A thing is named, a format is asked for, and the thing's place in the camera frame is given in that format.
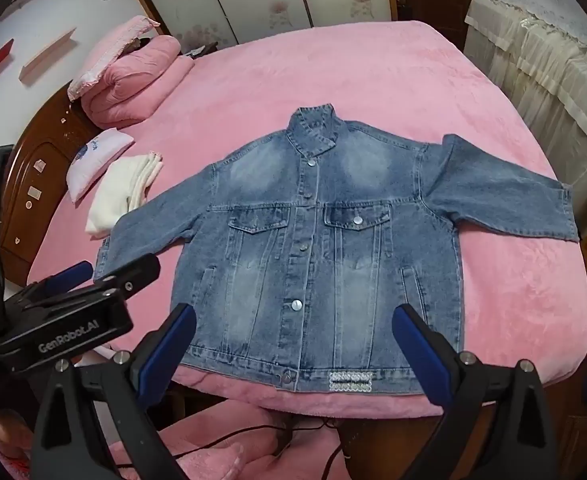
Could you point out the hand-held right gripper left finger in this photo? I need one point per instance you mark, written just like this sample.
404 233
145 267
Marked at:
166 350

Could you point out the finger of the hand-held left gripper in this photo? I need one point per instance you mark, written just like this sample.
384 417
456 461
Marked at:
133 272
73 271

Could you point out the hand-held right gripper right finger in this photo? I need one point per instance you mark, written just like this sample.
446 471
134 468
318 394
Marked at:
421 355

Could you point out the blue denim jacket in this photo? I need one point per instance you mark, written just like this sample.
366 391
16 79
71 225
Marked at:
273 240

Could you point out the white folded cloth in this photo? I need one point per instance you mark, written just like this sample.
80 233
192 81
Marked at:
118 190

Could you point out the brown wooden headboard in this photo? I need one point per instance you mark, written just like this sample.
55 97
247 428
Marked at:
38 170

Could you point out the white pillow with blue print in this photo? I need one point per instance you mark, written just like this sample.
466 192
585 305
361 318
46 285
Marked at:
93 160

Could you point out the person's pink fleece clothing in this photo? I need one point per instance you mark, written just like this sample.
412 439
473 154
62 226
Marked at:
213 465

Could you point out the pink folded quilt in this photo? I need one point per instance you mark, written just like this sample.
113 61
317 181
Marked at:
133 85

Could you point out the pink lace-edged pillow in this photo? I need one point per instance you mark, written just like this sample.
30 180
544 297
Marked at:
108 50

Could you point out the pink bed blanket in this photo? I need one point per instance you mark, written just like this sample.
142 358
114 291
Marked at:
373 85

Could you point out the white plastic-wrapped bundle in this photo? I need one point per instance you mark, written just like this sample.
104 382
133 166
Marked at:
548 75

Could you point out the wooden wall shelf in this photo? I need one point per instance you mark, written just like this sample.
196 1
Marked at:
48 52

